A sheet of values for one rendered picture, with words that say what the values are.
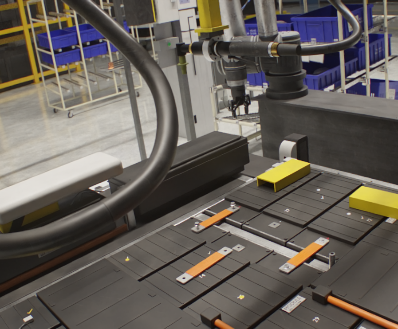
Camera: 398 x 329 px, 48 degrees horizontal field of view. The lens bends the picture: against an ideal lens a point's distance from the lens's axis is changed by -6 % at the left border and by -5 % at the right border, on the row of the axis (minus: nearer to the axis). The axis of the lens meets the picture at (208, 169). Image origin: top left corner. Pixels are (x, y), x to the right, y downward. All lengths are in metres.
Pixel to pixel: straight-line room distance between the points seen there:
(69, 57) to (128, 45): 6.22
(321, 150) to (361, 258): 1.59
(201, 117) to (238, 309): 4.19
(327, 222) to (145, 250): 0.44
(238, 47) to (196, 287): 0.78
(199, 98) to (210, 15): 3.47
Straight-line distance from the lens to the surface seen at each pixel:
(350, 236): 1.09
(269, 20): 2.41
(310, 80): 3.46
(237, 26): 2.58
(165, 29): 3.87
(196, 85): 4.89
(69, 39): 6.91
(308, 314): 0.87
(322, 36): 3.52
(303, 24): 3.59
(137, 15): 3.52
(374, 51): 4.16
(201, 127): 5.01
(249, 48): 1.42
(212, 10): 1.51
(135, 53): 0.69
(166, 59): 3.88
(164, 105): 0.63
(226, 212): 1.23
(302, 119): 2.55
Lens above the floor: 1.58
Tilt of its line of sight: 22 degrees down
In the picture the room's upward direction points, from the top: 8 degrees counter-clockwise
